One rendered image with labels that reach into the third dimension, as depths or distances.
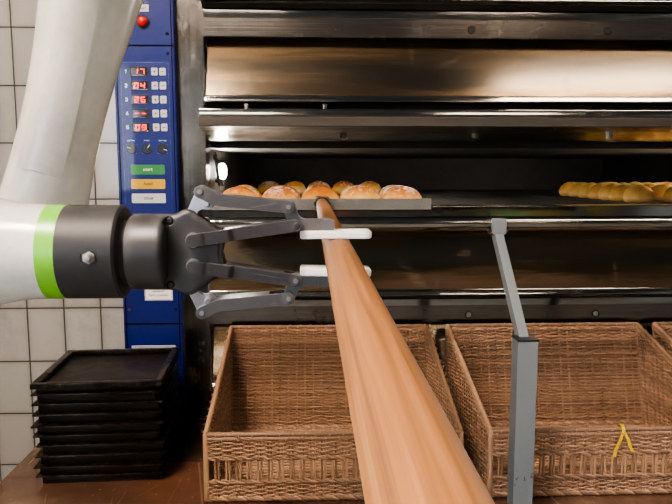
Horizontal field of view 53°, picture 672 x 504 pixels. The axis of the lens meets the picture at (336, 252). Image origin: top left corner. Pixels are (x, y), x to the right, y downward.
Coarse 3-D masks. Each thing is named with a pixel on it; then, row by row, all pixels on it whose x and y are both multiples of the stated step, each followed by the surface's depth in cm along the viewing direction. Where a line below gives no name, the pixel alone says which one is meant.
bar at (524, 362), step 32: (224, 224) 146; (352, 224) 147; (384, 224) 147; (416, 224) 148; (448, 224) 148; (480, 224) 148; (512, 224) 148; (544, 224) 149; (576, 224) 149; (608, 224) 149; (640, 224) 150; (512, 288) 138; (512, 320) 135; (512, 352) 132; (512, 384) 132; (512, 416) 132; (512, 448) 132; (512, 480) 132
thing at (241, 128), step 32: (224, 128) 168; (256, 128) 168; (288, 128) 169; (320, 128) 169; (352, 128) 169; (384, 128) 169; (416, 128) 170; (448, 128) 170; (480, 128) 170; (512, 128) 170; (544, 128) 170; (576, 128) 171; (608, 128) 171; (640, 128) 171
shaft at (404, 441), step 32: (352, 256) 53; (352, 288) 38; (352, 320) 31; (384, 320) 30; (352, 352) 27; (384, 352) 25; (352, 384) 24; (384, 384) 21; (416, 384) 21; (352, 416) 22; (384, 416) 19; (416, 416) 18; (384, 448) 17; (416, 448) 16; (448, 448) 17; (384, 480) 16; (416, 480) 15; (448, 480) 15; (480, 480) 16
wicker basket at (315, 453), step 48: (240, 336) 183; (288, 336) 183; (336, 336) 184; (432, 336) 182; (240, 384) 181; (288, 384) 181; (336, 384) 182; (432, 384) 174; (240, 432) 140; (288, 432) 140; (336, 432) 140; (240, 480) 141; (288, 480) 141; (336, 480) 141
